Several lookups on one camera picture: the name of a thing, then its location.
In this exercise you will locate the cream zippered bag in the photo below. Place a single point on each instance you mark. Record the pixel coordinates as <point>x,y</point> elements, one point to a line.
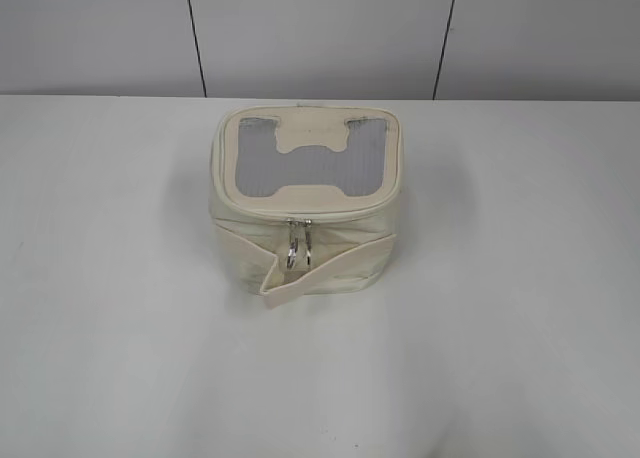
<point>341,167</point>

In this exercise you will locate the silver ring zipper pull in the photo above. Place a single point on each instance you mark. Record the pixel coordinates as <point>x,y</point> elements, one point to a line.
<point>293,243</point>

